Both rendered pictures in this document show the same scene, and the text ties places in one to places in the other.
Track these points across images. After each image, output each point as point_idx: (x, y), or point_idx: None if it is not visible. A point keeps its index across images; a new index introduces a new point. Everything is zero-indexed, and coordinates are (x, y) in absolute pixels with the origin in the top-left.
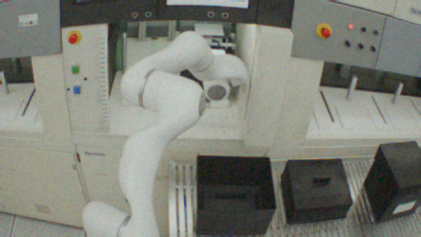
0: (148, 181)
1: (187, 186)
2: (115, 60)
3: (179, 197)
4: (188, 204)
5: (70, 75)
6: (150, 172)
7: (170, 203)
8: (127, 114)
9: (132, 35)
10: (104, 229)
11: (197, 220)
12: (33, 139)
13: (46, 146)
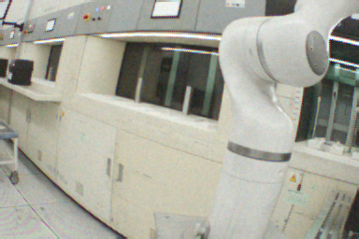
0: (327, 5)
1: (344, 202)
2: (308, 123)
3: (335, 204)
4: (342, 210)
5: None
6: (330, 1)
7: (325, 205)
8: (309, 148)
9: (321, 135)
10: (251, 20)
11: (357, 192)
12: (196, 139)
13: (209, 152)
